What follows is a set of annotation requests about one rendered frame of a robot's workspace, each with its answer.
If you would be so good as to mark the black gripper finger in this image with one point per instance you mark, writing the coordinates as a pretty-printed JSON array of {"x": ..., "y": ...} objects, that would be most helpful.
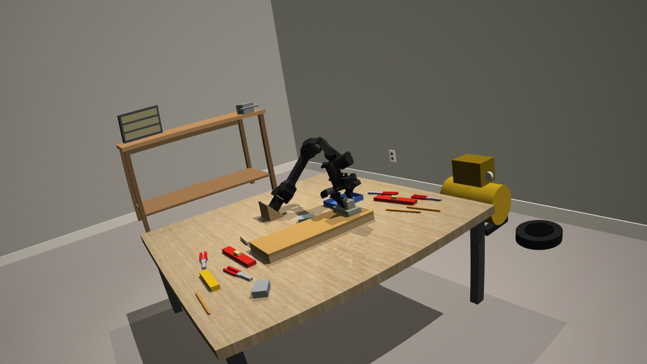
[
  {"x": 349, "y": 193},
  {"x": 338, "y": 199}
]

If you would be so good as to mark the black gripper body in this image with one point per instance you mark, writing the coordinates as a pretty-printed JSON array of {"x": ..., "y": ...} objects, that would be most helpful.
[{"x": 336, "y": 187}]

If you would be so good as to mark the blue rectangular tray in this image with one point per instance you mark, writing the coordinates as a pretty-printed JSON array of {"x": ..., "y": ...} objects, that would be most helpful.
[{"x": 331, "y": 202}]

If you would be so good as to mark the orange panel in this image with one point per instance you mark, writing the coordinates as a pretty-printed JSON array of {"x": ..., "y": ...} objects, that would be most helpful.
[{"x": 298, "y": 237}]

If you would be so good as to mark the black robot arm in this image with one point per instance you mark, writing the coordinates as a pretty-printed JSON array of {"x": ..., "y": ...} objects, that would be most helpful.
[{"x": 309, "y": 149}]

